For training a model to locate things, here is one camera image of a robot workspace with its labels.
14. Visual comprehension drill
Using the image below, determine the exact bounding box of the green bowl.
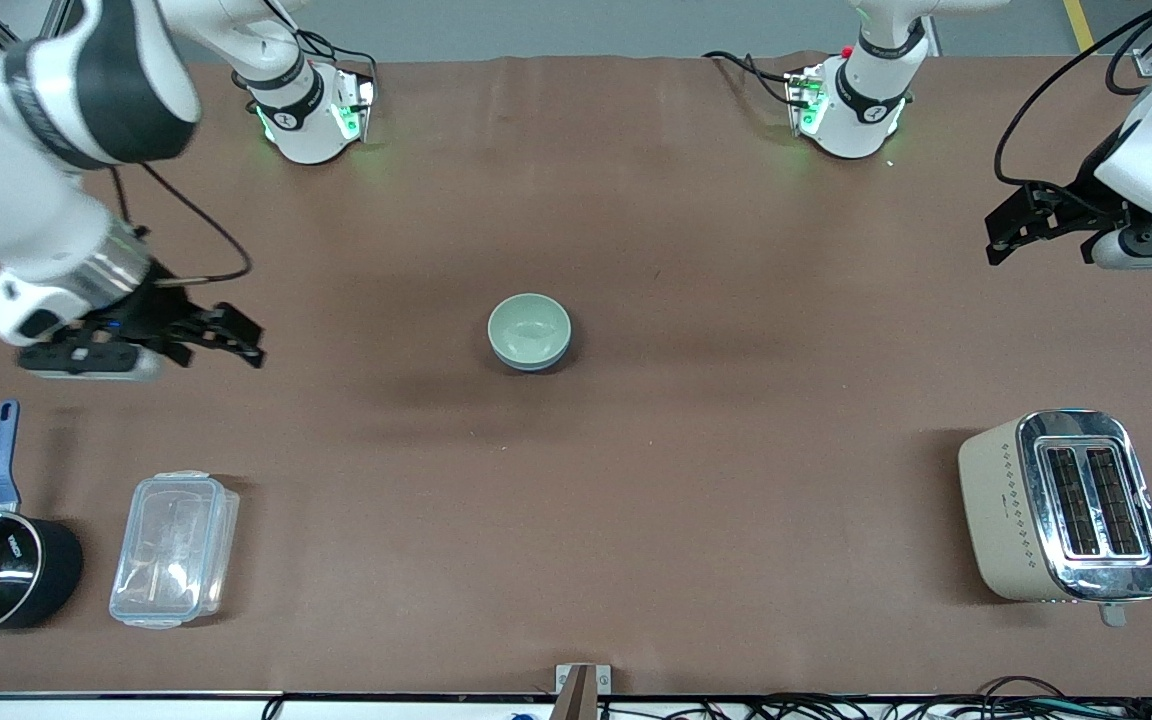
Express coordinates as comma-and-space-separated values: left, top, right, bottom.
488, 293, 572, 366

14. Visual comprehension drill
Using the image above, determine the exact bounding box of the blue bowl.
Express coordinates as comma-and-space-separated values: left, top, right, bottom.
494, 345, 569, 374

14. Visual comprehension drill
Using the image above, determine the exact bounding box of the clear plastic food container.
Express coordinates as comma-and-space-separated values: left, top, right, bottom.
109, 471, 241, 631

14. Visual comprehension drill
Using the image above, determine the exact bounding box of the beige chrome toaster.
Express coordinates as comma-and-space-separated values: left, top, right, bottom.
958, 408, 1152, 628

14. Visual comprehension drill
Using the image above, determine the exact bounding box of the brown table mat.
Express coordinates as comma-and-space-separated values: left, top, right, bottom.
0, 55, 1152, 697

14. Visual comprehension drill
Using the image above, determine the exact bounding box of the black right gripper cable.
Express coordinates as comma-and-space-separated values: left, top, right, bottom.
111, 165, 253, 286

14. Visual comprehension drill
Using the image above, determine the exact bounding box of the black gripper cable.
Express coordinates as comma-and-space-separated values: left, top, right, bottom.
996, 0, 1152, 191
111, 165, 253, 286

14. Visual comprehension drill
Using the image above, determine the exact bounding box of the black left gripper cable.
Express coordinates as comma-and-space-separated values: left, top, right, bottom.
996, 0, 1152, 191

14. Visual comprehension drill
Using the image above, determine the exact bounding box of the black saucepan blue handle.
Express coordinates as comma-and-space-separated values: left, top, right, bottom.
0, 400, 85, 637

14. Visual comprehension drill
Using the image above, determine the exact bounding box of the black right arm base cable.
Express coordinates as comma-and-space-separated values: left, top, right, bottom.
236, 0, 379, 86

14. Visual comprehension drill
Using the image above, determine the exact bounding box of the black arm base cable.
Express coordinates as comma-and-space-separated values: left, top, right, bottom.
703, 50, 797, 106
236, 0, 379, 86

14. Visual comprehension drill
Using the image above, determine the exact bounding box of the black left arm base cable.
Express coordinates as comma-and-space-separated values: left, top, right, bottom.
703, 50, 797, 106

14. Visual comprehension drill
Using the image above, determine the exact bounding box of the white table front rail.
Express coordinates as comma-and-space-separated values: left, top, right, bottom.
0, 690, 1152, 720

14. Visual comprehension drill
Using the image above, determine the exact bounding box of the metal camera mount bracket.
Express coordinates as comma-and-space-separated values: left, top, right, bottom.
555, 663, 613, 720

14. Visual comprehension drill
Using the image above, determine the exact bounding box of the black cable tangle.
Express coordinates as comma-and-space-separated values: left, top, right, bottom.
736, 677, 1152, 720

